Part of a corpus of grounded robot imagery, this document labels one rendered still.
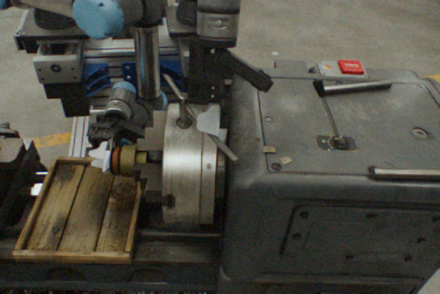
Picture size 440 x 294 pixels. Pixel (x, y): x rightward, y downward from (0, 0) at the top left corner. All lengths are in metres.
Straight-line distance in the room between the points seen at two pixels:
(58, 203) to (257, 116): 0.66
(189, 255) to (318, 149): 0.48
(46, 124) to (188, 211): 2.13
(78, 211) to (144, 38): 0.54
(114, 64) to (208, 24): 0.91
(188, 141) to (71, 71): 0.66
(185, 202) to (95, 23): 0.50
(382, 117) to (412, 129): 0.07
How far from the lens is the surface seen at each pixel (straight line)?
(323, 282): 1.16
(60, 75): 1.47
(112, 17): 1.05
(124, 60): 1.56
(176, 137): 0.91
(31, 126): 3.00
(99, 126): 1.13
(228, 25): 0.70
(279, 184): 0.81
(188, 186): 0.91
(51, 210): 1.26
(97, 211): 1.22
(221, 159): 0.95
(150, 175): 0.98
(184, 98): 0.87
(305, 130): 0.93
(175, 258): 1.13
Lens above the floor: 1.84
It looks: 43 degrees down
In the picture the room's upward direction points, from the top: 5 degrees clockwise
